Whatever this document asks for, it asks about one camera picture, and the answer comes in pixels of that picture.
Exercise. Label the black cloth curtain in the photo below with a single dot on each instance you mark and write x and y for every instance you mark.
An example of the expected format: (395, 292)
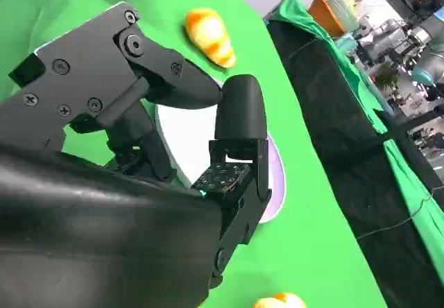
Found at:
(347, 131)

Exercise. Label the orange box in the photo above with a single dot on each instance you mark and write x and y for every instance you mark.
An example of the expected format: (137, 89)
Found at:
(324, 13)

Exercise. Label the green table cloth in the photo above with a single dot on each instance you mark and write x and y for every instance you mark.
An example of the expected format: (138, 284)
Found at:
(305, 245)

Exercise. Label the orange and white toy bread roll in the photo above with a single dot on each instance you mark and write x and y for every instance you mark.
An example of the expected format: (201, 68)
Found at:
(208, 34)
(277, 301)

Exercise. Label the green hanging cloth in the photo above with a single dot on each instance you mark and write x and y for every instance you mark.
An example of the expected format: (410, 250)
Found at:
(406, 172)

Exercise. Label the lilac plate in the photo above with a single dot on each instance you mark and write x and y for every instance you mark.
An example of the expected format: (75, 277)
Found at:
(187, 134)

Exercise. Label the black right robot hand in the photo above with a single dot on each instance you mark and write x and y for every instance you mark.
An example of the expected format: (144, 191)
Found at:
(86, 224)

